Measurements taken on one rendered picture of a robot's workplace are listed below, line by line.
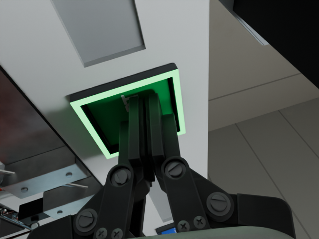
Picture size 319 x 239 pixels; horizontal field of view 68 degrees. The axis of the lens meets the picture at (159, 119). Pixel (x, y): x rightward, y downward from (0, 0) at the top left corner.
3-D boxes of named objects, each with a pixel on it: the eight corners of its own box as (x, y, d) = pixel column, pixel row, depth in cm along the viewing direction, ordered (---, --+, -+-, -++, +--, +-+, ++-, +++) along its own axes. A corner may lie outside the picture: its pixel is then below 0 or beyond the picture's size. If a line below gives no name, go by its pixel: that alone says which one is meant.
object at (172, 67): (105, 151, 16) (106, 159, 16) (68, 94, 12) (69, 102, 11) (182, 126, 16) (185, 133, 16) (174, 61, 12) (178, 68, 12)
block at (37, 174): (23, 178, 29) (20, 201, 27) (4, 165, 26) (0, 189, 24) (86, 157, 29) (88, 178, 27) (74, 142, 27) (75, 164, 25)
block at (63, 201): (55, 200, 35) (55, 221, 33) (42, 192, 32) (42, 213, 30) (107, 183, 35) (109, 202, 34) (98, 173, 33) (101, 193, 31)
